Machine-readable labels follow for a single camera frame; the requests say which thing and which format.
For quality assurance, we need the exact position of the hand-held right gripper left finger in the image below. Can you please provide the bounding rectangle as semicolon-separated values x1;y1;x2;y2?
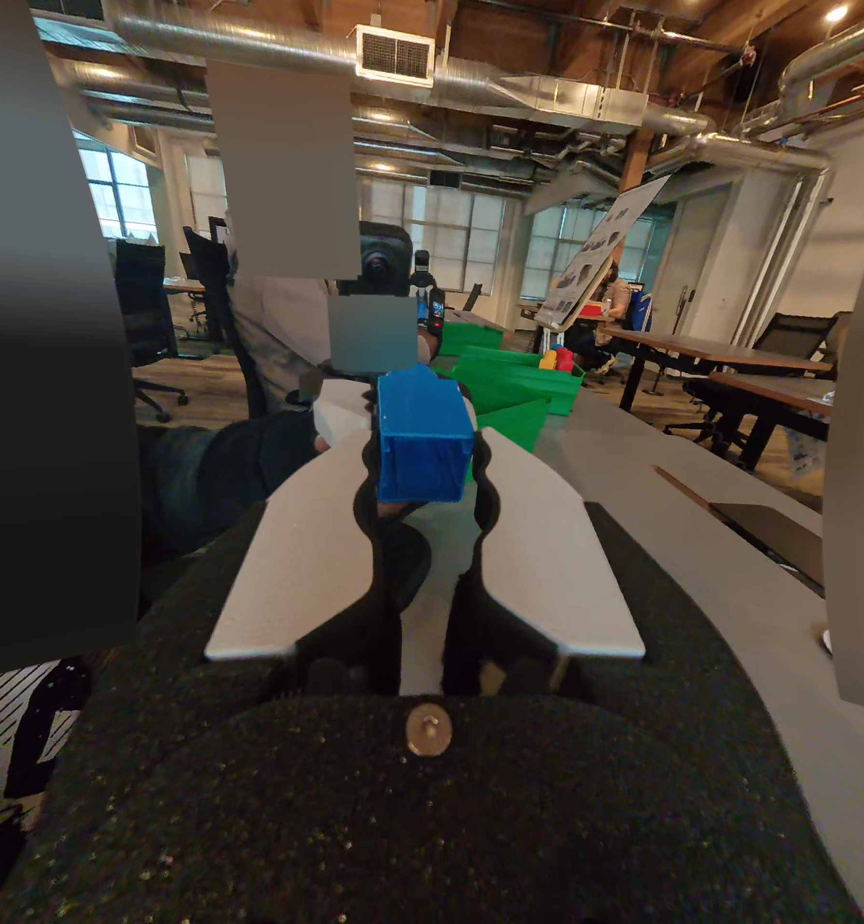
204;429;386;661

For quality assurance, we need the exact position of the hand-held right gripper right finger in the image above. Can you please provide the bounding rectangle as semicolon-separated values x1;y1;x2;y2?
459;426;646;659

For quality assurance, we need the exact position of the green plastic bin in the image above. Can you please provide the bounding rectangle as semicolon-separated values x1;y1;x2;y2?
452;345;586;418
439;320;511;356
432;368;553;449

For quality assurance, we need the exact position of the blue building block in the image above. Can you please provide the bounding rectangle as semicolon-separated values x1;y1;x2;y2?
376;364;475;504

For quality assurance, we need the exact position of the person's left hand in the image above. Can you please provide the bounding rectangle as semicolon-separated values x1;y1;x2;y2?
255;410;332;502

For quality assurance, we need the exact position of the office window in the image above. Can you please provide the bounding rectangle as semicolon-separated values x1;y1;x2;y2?
522;205;653;300
370;180;507;293
78;133;152;239

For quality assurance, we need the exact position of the black office chair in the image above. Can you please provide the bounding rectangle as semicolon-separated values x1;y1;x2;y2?
114;238;189;424
753;312;853;362
183;215;267;420

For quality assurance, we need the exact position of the white poster board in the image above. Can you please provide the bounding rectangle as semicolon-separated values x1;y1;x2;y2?
533;175;671;333

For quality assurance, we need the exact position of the ceiling air vent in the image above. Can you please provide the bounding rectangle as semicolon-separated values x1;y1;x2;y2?
354;24;436;90

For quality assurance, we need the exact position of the wooden office desk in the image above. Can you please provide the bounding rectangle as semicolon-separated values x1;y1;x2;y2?
706;370;837;474
597;325;836;434

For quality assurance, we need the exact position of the white door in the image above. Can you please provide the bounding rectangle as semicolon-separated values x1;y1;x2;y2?
656;184;732;326

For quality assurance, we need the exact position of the silver air duct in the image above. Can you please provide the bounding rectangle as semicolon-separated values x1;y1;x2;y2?
778;14;864;109
107;0;649;138

